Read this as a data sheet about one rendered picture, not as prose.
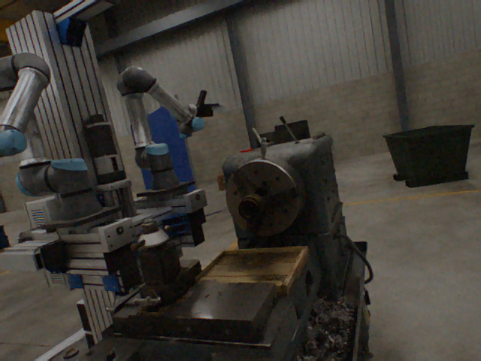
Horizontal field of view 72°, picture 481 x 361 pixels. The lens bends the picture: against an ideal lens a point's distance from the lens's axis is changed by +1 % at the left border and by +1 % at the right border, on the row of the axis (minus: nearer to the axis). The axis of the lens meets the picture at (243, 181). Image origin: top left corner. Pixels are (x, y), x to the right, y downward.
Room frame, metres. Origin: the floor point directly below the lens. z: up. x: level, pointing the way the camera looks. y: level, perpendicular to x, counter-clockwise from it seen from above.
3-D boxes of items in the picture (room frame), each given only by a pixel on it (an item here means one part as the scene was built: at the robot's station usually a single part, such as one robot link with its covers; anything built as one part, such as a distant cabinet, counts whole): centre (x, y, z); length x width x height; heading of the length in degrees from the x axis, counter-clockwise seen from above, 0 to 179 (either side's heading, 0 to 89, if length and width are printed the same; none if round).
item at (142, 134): (1.84, 0.49, 1.54); 0.15 x 0.12 x 0.55; 38
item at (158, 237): (0.81, 0.25, 1.13); 0.08 x 0.08 x 0.03
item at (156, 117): (7.97, 1.88, 1.18); 4.12 x 0.80 x 2.35; 29
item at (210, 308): (0.78, 0.20, 0.95); 0.43 x 0.17 x 0.05; 66
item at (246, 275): (1.09, 0.04, 0.89); 0.36 x 0.30 x 0.04; 66
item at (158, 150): (1.74, 0.41, 1.33); 0.13 x 0.12 x 0.14; 38
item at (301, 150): (1.72, -0.23, 1.06); 0.59 x 0.48 x 0.39; 156
